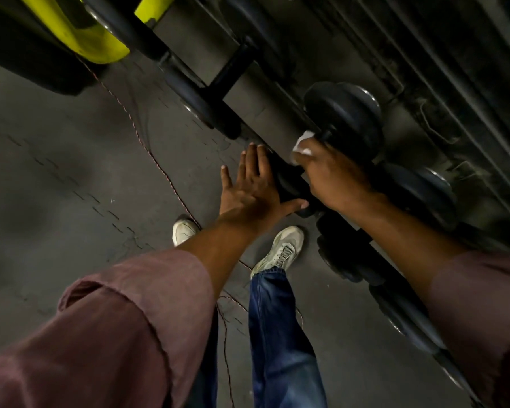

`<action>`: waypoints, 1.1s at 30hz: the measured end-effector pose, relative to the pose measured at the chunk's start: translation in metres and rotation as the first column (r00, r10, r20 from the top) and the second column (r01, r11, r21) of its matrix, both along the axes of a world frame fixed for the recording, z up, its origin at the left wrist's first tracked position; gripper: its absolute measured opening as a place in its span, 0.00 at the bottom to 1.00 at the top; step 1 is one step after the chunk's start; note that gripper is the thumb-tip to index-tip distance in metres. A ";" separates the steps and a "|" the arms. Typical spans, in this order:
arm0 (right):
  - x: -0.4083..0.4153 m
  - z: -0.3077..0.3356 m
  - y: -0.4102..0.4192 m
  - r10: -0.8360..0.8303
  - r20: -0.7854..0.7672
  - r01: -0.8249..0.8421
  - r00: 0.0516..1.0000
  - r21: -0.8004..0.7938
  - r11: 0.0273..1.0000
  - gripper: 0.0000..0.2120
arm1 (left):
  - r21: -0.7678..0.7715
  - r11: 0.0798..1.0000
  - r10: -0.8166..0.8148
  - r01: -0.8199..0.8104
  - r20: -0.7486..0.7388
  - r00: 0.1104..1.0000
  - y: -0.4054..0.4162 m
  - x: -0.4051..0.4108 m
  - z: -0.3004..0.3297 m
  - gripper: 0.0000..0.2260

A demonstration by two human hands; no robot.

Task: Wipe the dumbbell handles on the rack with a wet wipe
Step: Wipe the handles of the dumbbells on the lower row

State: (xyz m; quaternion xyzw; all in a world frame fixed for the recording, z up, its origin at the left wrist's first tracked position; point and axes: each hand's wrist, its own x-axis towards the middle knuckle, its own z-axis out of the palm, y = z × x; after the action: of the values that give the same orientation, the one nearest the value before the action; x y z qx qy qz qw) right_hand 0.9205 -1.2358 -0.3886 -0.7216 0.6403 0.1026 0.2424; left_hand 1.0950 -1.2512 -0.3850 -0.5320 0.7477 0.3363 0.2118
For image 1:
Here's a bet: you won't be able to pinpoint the person's left hand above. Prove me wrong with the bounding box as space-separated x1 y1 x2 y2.
219 143 310 237

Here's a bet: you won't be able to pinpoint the person's right hand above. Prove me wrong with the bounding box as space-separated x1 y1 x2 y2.
291 138 381 216

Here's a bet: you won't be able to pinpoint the white cleaning cloth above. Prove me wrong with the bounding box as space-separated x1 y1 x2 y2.
290 130 316 166

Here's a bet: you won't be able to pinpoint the black yellow dumbbell rack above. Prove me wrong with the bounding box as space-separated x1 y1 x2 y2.
16 0 510 408

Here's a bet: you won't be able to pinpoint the person's left forearm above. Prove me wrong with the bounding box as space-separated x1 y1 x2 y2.
0 216 260 408

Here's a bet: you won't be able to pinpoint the person's right forearm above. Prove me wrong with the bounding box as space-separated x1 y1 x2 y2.
344 195 510 408

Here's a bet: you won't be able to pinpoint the person's white shoe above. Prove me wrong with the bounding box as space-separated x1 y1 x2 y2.
171 215 201 247
249 226 305 280

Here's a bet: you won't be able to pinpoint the person's blue jeans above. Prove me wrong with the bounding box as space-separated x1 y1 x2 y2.
186 267 328 408

